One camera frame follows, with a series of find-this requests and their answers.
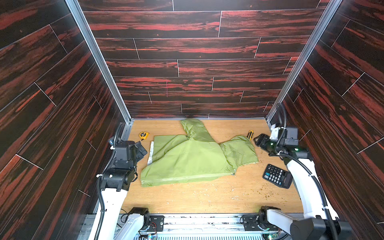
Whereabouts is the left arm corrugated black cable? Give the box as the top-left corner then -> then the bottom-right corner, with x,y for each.
94,122 -> 125,240

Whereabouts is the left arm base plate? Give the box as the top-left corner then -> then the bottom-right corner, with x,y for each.
123,215 -> 165,233

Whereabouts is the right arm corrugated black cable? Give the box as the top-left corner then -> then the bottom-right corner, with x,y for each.
275,102 -> 340,240

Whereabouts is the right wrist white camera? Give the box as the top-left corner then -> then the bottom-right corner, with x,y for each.
270,125 -> 281,142

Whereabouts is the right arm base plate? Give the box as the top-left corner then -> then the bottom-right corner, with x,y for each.
240,215 -> 280,232

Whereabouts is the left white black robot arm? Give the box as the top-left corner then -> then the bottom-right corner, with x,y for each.
89,140 -> 150,240

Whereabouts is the yellow black utility knife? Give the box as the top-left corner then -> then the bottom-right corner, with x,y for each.
247,130 -> 254,140

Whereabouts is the green Snoopy zip jacket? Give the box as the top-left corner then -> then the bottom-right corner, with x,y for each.
141,119 -> 259,188

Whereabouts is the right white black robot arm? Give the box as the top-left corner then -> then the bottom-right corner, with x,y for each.
254,127 -> 353,240

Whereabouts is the aluminium front rail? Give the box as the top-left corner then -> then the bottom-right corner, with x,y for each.
76,212 -> 334,240

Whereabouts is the dark grey calculator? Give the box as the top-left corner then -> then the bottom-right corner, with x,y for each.
263,164 -> 293,189

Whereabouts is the yellow tape measure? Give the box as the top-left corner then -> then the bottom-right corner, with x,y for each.
139,132 -> 149,141

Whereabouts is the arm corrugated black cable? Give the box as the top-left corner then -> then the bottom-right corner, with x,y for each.
275,102 -> 340,240
94,122 -> 125,240

